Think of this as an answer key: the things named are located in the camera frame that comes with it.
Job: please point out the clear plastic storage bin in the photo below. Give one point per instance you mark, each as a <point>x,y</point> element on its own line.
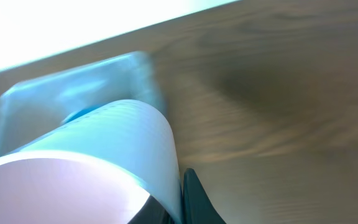
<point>34,107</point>

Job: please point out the pink plastic cup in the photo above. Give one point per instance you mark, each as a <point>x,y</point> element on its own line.
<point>99,168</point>

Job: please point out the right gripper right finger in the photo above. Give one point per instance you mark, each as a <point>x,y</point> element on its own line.
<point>198,208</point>

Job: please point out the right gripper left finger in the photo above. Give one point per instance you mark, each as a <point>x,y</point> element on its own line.
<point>152,213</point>

